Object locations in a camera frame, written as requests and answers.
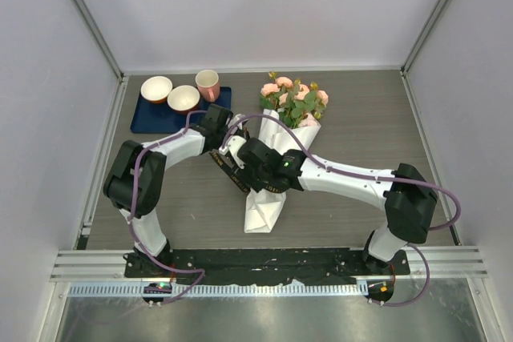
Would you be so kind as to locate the blue tray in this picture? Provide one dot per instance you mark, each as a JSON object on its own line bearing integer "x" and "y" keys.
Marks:
{"x": 150, "y": 118}

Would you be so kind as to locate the pink fake flower stem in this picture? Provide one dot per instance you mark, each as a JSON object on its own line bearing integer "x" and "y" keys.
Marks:
{"x": 277, "y": 94}

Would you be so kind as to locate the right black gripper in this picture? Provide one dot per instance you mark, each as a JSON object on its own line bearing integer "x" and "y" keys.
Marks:
{"x": 256, "y": 185}

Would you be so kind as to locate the white bowl orange outside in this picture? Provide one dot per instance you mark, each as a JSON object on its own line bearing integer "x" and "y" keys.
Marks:
{"x": 156, "y": 89}

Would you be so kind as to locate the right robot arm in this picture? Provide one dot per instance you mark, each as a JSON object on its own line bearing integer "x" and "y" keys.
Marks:
{"x": 402, "y": 194}

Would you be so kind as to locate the white wrapping paper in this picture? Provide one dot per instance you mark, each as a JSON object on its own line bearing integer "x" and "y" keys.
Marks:
{"x": 276, "y": 146}

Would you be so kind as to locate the white slotted cable duct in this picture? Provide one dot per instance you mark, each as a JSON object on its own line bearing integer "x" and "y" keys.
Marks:
{"x": 148, "y": 289}

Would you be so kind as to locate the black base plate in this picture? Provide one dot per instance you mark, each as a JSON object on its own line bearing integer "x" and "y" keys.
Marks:
{"x": 266, "y": 267}

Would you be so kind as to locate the pink mug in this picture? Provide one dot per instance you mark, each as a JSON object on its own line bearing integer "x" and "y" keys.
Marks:
{"x": 208, "y": 84}

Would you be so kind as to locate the aluminium frame rail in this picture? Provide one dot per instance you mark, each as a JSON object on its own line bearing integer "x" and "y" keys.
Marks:
{"x": 106, "y": 265}

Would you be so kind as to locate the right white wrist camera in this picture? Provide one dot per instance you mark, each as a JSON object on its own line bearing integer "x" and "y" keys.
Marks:
{"x": 232, "y": 147}

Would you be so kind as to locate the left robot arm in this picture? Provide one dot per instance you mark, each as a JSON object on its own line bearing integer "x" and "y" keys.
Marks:
{"x": 134, "y": 182}

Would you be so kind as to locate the black ribbon gold letters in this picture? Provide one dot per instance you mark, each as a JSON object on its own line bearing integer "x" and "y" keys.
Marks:
{"x": 237, "y": 177}

